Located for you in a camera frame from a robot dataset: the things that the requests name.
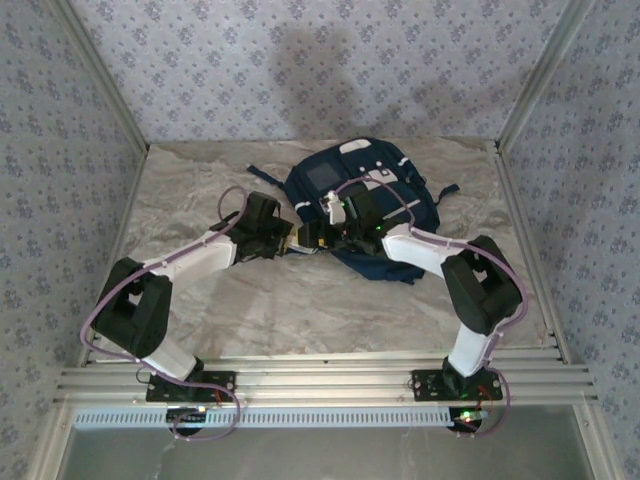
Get grey slotted cable duct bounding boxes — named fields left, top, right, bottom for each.
left=72, top=407, right=454, bottom=430

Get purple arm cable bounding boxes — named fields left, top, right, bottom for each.
left=334, top=177, right=530, bottom=442
left=81, top=185, right=281, bottom=442

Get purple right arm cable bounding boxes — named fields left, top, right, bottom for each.
left=334, top=177, right=530, bottom=442

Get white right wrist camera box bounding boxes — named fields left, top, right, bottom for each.
left=319, top=191, right=350, bottom=226

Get black controller board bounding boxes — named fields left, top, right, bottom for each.
left=166, top=407, right=209, bottom=434
left=448, top=407, right=489, bottom=434

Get navy blue backpack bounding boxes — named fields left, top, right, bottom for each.
left=245, top=137, right=461, bottom=286

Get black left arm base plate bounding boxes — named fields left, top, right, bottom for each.
left=145, top=370, right=237, bottom=404

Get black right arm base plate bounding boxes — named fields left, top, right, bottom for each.
left=410, top=369, right=504, bottom=404

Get aluminium frame rail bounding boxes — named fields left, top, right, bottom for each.
left=53, top=355, right=600, bottom=407

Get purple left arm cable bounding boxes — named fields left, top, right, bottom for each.
left=81, top=185, right=281, bottom=442

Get aluminium side rail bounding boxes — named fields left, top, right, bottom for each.
left=74, top=144, right=151, bottom=369
left=492, top=142, right=574, bottom=364

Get aluminium corner post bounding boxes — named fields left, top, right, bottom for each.
left=494, top=0, right=599, bottom=151
left=47, top=0, right=151, bottom=154

